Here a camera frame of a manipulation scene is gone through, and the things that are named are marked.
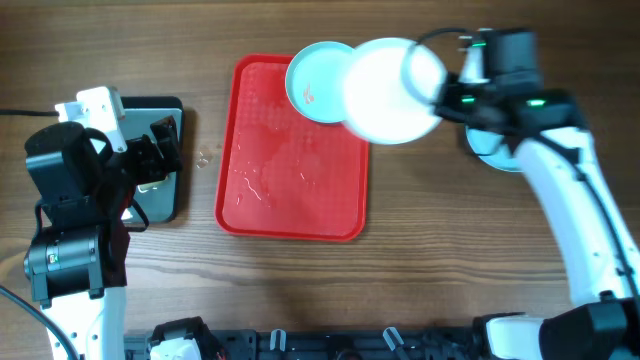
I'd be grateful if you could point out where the green and yellow sponge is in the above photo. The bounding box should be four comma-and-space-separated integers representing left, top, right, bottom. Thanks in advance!
137, 181, 162, 193

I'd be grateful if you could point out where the white stained plate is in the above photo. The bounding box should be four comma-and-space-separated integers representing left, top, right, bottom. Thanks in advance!
342, 38, 447, 145

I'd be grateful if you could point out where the light blue stained plate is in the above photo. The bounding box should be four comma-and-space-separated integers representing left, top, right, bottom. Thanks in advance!
285, 41, 353, 124

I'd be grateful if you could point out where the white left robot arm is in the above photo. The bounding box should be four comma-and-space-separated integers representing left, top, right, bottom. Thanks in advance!
1, 116, 182, 359

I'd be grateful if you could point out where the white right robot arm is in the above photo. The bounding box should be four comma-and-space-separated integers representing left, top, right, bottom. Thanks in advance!
434, 74, 639, 359

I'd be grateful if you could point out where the black water tray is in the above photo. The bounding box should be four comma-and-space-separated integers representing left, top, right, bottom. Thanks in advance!
120, 96, 184, 224

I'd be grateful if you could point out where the red plastic tray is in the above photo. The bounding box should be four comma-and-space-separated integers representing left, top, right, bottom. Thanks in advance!
214, 54, 369, 242

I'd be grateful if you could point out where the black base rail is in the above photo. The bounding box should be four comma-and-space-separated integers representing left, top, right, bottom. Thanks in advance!
122, 324, 501, 360

